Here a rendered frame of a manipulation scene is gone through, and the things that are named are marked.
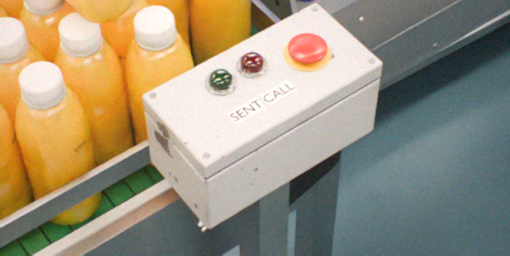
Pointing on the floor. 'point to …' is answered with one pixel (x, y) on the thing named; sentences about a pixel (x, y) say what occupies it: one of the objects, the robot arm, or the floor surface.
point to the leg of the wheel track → (318, 217)
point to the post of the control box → (265, 225)
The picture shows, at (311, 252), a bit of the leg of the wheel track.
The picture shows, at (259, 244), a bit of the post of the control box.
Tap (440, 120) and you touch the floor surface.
